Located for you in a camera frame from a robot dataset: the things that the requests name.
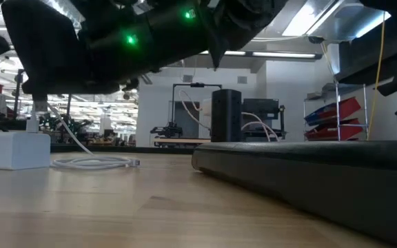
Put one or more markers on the white USB wall charger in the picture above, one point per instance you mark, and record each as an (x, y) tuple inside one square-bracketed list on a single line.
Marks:
[(206, 113)]

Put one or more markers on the black background station frame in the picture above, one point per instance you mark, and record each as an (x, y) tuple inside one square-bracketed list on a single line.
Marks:
[(18, 89)]

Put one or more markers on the grey equipment case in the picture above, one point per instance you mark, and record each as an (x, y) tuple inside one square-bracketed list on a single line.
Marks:
[(0, 106)]

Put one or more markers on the black tower power strip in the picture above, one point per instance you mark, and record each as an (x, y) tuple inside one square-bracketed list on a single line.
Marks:
[(226, 113)]

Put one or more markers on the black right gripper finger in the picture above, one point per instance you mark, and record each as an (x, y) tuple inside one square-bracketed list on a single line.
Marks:
[(40, 103)]

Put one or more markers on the background wooden table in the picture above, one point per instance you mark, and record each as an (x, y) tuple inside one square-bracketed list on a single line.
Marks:
[(181, 140)]

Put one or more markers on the metal shelf rack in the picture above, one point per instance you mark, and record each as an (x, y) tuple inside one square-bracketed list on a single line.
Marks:
[(337, 113)]

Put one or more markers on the black background robot arms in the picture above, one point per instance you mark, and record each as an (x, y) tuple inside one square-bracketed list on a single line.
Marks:
[(67, 125)]

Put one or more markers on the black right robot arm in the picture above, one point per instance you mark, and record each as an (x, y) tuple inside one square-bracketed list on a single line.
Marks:
[(171, 24)]

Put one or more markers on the white power strip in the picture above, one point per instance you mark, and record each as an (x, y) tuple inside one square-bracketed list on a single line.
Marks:
[(12, 151)]

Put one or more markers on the black monitor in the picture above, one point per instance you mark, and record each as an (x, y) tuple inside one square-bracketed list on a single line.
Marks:
[(262, 106)]

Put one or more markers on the red storage bin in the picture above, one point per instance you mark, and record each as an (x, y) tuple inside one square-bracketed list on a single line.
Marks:
[(350, 131), (346, 106)]

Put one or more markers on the long ceiling light strip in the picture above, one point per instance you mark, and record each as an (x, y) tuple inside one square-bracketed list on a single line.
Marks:
[(284, 54)]

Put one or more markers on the bright ceiling light panel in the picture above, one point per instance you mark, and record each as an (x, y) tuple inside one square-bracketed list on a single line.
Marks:
[(340, 17)]

